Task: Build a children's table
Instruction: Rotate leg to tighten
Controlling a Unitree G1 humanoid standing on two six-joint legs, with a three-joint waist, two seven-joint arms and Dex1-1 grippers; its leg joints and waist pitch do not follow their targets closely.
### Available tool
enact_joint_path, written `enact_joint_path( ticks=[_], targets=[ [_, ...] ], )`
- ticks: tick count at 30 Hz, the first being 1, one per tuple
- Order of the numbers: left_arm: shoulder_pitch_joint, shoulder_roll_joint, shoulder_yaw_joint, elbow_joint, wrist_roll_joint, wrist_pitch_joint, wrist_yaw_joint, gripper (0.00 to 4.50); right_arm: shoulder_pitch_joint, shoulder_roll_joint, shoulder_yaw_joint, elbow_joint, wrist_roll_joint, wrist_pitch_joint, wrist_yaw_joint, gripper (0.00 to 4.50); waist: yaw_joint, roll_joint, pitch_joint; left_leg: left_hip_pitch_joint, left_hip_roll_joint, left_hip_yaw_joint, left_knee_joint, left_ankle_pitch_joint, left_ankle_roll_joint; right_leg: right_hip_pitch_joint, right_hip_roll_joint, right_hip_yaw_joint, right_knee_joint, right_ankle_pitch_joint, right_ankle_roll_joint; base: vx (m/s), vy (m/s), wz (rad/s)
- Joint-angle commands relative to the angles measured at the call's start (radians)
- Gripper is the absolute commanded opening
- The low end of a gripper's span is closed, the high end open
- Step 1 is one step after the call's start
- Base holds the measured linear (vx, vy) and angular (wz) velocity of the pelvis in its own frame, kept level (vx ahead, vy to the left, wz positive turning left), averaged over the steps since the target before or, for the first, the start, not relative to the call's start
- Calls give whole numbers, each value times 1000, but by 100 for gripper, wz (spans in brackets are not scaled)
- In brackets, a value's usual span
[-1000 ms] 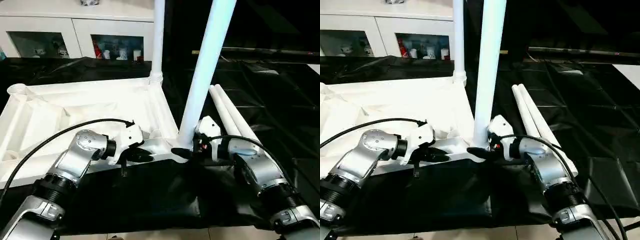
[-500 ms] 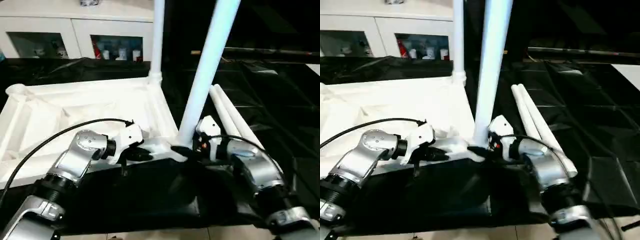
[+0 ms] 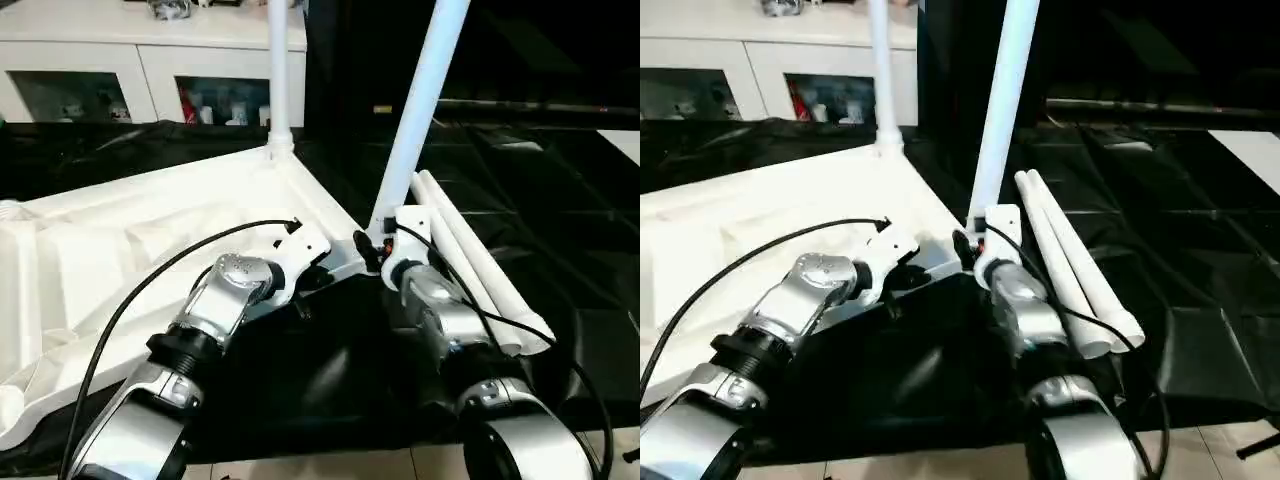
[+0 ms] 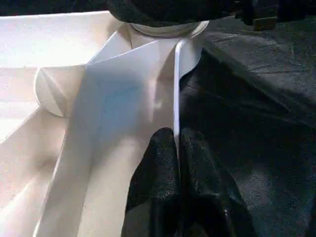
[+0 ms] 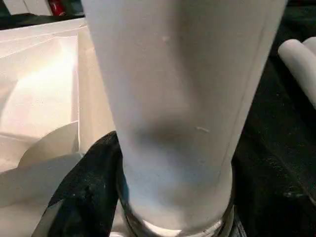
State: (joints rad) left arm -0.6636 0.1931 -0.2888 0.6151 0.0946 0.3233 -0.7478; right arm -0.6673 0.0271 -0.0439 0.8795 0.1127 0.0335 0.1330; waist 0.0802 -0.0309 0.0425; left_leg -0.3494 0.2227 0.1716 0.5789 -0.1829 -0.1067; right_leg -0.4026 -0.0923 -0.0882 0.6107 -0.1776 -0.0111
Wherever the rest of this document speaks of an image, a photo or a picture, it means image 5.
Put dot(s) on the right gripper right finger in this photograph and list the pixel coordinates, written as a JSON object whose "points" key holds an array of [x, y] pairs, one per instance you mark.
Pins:
{"points": [[271, 212]]}

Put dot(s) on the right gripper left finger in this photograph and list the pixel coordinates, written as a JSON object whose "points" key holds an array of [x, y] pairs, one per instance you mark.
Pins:
{"points": [[91, 187]]}

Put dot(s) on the white plastic table top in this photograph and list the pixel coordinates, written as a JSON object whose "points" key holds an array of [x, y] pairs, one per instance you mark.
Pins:
{"points": [[39, 98]]}

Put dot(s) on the black work mat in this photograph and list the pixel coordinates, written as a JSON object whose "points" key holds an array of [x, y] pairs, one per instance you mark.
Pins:
{"points": [[279, 138]]}

